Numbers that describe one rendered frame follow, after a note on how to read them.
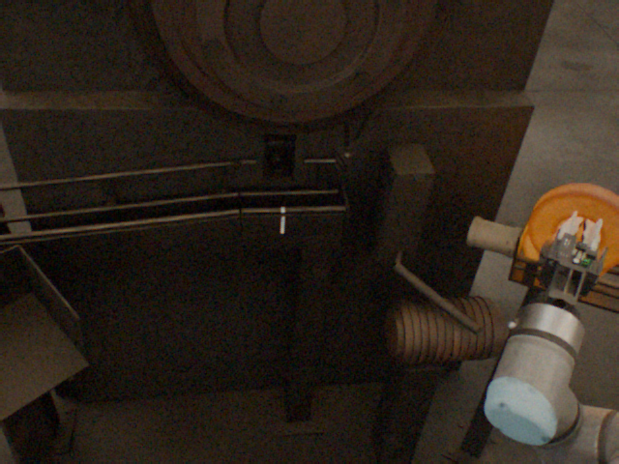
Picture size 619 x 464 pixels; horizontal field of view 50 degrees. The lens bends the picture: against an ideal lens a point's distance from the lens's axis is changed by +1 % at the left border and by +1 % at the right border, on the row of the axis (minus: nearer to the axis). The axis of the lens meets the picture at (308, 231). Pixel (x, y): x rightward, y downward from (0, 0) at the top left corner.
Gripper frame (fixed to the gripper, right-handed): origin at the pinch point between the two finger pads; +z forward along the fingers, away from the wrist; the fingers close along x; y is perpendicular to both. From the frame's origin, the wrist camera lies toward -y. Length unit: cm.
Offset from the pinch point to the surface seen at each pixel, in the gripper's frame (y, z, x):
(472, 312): -30.7, -6.2, 11.2
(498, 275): -102, 48, 10
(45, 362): -9, -55, 68
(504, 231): -16.5, 4.7, 11.0
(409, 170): -5.2, 2.3, 29.8
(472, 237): -18.1, 2.1, 16.0
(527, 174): -118, 106, 15
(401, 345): -31.8, -18.1, 21.1
